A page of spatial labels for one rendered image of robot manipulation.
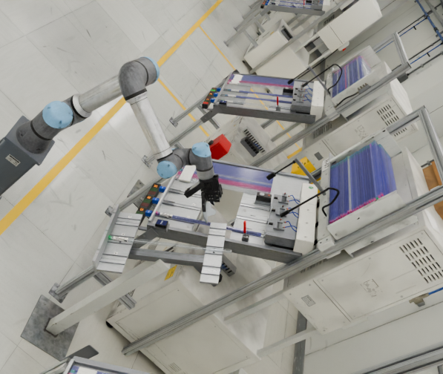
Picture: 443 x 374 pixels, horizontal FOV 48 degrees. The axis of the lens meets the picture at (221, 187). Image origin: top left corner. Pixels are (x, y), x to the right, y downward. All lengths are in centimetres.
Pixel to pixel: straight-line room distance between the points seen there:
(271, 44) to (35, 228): 457
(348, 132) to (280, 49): 332
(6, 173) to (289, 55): 488
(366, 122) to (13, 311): 241
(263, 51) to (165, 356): 471
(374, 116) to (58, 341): 235
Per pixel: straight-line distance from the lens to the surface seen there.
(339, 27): 663
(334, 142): 356
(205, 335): 270
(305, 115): 348
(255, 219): 242
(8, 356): 255
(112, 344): 291
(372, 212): 209
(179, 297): 255
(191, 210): 243
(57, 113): 224
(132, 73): 203
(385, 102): 346
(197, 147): 211
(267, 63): 680
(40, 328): 266
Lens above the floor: 213
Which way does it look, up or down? 28 degrees down
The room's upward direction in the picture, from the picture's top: 57 degrees clockwise
